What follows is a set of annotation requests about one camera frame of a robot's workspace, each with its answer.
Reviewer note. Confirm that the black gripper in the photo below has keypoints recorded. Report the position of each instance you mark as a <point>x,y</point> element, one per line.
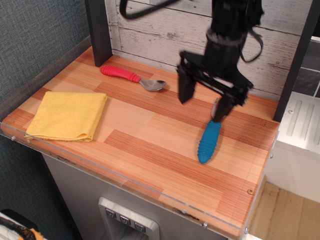
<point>216,69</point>

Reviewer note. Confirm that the clear acrylic edge guard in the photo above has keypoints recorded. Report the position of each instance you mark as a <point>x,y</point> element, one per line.
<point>175,182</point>

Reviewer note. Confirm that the silver dispenser button panel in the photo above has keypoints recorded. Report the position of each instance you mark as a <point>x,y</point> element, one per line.
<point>122,223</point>

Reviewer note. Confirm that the grey cabinet front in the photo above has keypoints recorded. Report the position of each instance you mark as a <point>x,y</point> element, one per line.
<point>81,192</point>

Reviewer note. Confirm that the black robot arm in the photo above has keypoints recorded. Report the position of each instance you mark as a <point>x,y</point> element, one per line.
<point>232,21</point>

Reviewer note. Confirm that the dark shelf post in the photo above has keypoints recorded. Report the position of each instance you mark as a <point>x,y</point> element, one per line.
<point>297,61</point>
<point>99,31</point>

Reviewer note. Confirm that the dark left shelf post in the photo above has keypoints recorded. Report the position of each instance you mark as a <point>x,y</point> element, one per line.
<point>99,31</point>

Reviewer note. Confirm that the yellow folded cloth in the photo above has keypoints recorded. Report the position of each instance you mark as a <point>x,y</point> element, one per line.
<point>67,116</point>

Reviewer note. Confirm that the red handled metal spoon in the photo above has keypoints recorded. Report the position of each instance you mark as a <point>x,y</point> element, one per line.
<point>149,85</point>

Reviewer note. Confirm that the orange sponge piece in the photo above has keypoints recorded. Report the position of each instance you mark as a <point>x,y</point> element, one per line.
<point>38,235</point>

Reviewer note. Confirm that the dark right shelf post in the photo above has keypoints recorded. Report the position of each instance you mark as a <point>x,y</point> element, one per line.
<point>297,61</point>

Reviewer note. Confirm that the blue handled metal fork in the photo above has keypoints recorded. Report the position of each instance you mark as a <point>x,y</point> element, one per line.
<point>208,143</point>

